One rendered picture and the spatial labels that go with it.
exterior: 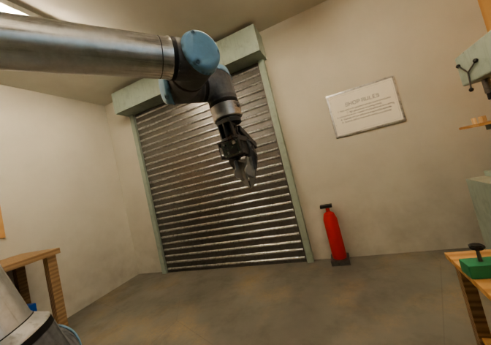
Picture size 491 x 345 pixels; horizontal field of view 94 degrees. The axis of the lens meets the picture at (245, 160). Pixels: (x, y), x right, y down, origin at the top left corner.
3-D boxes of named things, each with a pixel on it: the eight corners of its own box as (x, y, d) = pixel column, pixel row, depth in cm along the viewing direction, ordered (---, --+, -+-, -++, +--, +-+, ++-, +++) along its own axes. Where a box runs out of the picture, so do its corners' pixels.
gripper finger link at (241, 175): (235, 192, 65) (226, 161, 66) (243, 189, 71) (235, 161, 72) (245, 189, 64) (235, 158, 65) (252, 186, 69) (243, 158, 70)
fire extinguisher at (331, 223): (349, 256, 241) (335, 201, 245) (351, 264, 223) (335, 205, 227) (332, 258, 248) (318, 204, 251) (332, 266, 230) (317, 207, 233)
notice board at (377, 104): (405, 120, 219) (393, 75, 222) (406, 120, 218) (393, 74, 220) (336, 138, 242) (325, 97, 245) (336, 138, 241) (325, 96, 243)
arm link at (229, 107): (220, 115, 76) (245, 103, 72) (223, 129, 75) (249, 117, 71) (204, 110, 68) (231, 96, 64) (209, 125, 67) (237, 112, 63)
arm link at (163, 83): (161, 57, 56) (207, 59, 62) (153, 79, 66) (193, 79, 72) (169, 93, 55) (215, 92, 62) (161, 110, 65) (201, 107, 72)
